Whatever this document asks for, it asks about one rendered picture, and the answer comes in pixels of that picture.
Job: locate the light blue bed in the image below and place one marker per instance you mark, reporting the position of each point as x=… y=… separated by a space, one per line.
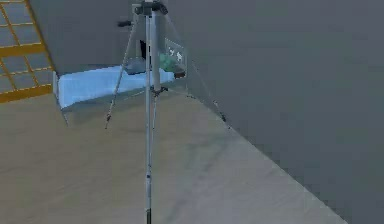
x=93 y=85

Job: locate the silver tripod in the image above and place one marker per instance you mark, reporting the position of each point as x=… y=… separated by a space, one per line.
x=148 y=100

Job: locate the green house plant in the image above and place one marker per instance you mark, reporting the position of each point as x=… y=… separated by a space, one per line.
x=167 y=62

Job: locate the yellow framed window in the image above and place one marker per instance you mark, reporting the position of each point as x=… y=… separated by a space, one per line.
x=20 y=50

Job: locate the grey pillow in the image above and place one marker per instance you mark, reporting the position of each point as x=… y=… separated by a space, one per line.
x=136 y=65

